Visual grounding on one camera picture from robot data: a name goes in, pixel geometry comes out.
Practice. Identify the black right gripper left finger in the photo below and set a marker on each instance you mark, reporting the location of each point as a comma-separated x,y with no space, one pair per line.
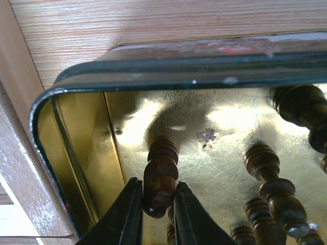
123,222

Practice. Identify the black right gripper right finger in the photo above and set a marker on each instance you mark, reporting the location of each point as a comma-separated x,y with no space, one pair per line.
193,224

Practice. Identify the dark knight piece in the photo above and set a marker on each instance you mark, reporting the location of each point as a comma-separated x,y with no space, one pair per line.
160,177

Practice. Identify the wooden chessboard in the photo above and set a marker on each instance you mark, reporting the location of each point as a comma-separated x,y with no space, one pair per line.
33,210

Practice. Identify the gold tin tray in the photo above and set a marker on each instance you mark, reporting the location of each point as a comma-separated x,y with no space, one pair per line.
212,98

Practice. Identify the dark tall chess piece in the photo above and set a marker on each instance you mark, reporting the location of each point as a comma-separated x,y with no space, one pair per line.
304,106

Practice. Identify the dark bishop piece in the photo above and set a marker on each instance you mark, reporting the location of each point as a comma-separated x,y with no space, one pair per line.
286,210

